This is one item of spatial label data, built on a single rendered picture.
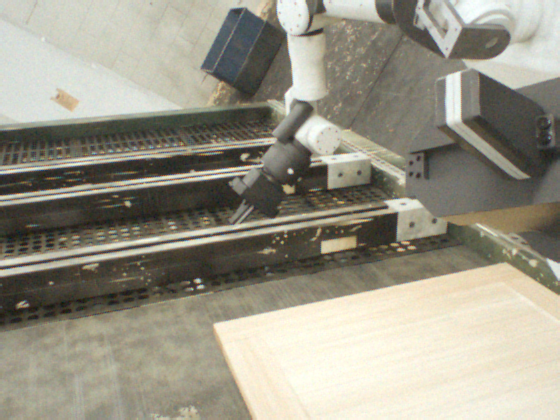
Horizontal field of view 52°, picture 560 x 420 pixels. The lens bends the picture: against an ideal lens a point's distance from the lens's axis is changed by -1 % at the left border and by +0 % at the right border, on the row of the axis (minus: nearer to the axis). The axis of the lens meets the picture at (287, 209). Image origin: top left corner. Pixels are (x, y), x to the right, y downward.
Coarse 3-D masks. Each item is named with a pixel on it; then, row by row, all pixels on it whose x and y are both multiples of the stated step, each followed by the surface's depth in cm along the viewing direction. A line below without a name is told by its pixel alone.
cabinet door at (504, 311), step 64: (256, 320) 91; (320, 320) 91; (384, 320) 91; (448, 320) 91; (512, 320) 91; (256, 384) 76; (320, 384) 77; (384, 384) 77; (448, 384) 77; (512, 384) 77
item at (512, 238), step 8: (280, 104) 223; (344, 144) 171; (352, 144) 170; (368, 152) 162; (376, 160) 156; (384, 160) 155; (384, 168) 150; (392, 168) 149; (400, 176) 143; (480, 224) 116; (496, 232) 112; (504, 232) 112; (512, 240) 109; (520, 240) 109; (520, 248) 106; (528, 248) 105; (536, 256) 103
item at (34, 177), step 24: (216, 144) 165; (240, 144) 166; (264, 144) 165; (0, 168) 146; (24, 168) 147; (48, 168) 146; (72, 168) 148; (96, 168) 150; (120, 168) 153; (144, 168) 155; (168, 168) 157; (192, 168) 160; (216, 168) 162; (0, 192) 144; (24, 192) 146
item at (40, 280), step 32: (256, 224) 112; (288, 224) 114; (320, 224) 112; (352, 224) 115; (384, 224) 118; (416, 224) 121; (32, 256) 100; (64, 256) 100; (96, 256) 100; (128, 256) 100; (160, 256) 103; (192, 256) 105; (224, 256) 107; (256, 256) 110; (288, 256) 112; (0, 288) 94; (32, 288) 96; (64, 288) 98; (96, 288) 100; (128, 288) 103
